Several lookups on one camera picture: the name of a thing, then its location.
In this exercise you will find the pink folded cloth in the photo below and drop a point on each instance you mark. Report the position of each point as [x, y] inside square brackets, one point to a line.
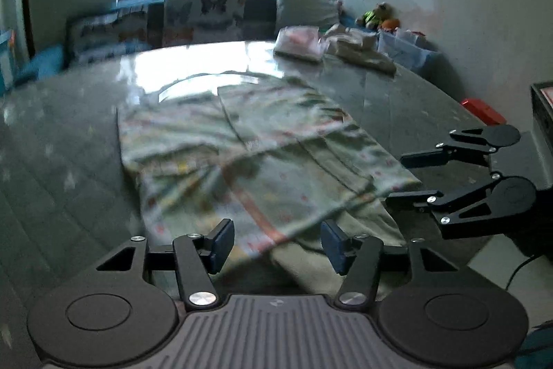
[300, 44]

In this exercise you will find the blue cardboard box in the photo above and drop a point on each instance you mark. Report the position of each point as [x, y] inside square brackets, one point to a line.
[6, 57]

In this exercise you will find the dark box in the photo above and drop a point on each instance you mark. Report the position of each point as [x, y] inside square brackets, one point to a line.
[544, 105]

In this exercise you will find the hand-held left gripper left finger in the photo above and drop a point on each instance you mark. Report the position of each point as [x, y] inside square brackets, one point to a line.
[222, 242]

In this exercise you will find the butterfly printed cushion row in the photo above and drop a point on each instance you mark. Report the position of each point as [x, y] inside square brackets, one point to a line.
[173, 23]

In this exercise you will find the green plush toy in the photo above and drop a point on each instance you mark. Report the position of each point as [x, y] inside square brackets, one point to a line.
[376, 16]

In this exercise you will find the teal cloth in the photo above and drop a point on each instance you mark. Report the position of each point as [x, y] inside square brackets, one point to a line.
[538, 345]

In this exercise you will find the green printed garment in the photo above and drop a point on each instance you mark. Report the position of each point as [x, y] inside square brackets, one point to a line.
[259, 179]

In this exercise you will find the grey pillow bundle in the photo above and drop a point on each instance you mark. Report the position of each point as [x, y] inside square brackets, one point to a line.
[302, 6]

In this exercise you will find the teal cushion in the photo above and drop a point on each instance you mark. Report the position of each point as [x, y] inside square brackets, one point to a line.
[43, 62]

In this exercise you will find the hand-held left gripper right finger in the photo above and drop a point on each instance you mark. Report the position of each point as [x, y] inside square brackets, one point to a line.
[333, 242]

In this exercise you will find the beige folded cloth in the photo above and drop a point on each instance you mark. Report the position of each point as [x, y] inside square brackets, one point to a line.
[358, 47]

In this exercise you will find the clear storage bin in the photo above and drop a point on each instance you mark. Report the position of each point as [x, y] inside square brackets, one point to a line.
[408, 51]

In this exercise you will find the red plastic box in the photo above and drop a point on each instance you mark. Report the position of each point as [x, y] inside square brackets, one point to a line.
[483, 111]

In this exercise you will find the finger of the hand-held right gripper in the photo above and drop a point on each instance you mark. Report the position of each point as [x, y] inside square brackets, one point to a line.
[425, 159]
[410, 198]

